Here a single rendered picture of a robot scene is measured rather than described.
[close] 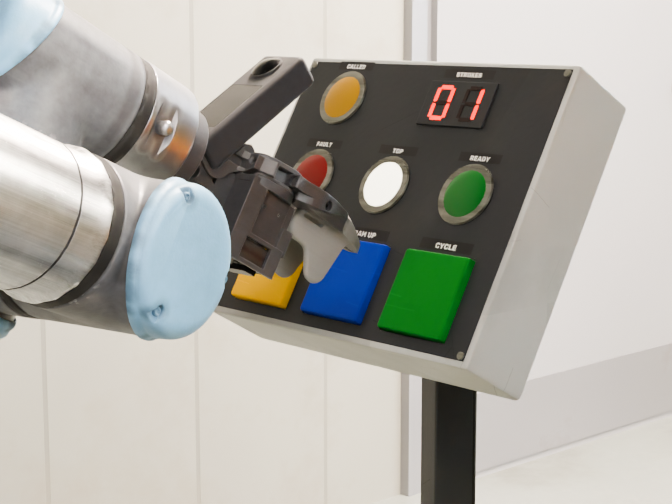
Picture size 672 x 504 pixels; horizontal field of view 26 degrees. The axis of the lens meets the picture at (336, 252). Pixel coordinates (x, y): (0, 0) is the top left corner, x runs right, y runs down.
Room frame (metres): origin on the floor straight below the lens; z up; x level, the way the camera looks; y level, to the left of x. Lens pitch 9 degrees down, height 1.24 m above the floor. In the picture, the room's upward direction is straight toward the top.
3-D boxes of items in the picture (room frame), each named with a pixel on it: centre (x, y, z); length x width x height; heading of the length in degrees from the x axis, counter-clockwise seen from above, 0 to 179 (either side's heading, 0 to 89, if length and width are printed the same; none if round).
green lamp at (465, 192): (1.25, -0.11, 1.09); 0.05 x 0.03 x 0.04; 18
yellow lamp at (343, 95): (1.42, -0.01, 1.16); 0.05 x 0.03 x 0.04; 18
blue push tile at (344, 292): (1.29, -0.01, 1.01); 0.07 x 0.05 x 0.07; 43
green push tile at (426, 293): (1.22, -0.08, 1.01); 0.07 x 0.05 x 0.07; 43
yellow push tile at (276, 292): (1.36, 0.06, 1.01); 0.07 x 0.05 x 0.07; 43
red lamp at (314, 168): (1.39, 0.02, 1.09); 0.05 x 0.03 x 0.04; 18
